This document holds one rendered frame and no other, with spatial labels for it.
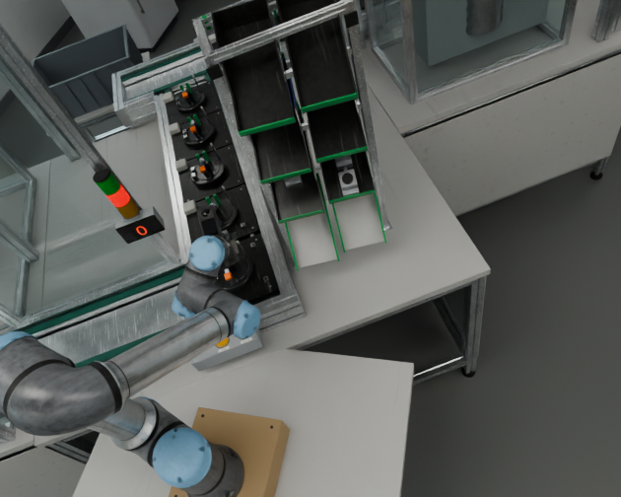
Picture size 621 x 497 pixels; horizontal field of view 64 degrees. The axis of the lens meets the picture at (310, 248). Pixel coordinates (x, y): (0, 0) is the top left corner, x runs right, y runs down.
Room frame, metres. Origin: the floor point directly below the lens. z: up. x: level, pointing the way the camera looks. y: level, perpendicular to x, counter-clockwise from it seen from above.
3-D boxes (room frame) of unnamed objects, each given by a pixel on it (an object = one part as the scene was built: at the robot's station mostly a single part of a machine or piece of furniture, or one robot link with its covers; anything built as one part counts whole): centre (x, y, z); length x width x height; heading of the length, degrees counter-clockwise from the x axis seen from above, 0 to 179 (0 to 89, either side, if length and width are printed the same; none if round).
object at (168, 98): (1.99, 0.26, 1.01); 0.24 x 0.24 x 0.13; 0
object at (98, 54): (3.05, 0.88, 0.73); 0.62 x 0.42 x 0.23; 90
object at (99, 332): (1.02, 0.56, 0.91); 0.84 x 0.28 x 0.10; 90
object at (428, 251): (1.45, 0.26, 0.85); 1.50 x 1.41 x 0.03; 90
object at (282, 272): (1.48, 0.26, 0.91); 1.24 x 0.33 x 0.10; 0
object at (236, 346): (0.79, 0.34, 0.93); 0.21 x 0.07 x 0.06; 90
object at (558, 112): (1.81, -1.05, 0.43); 1.11 x 0.68 x 0.86; 90
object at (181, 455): (0.43, 0.44, 1.11); 0.13 x 0.12 x 0.14; 39
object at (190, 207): (1.26, 0.26, 1.01); 0.24 x 0.24 x 0.13; 0
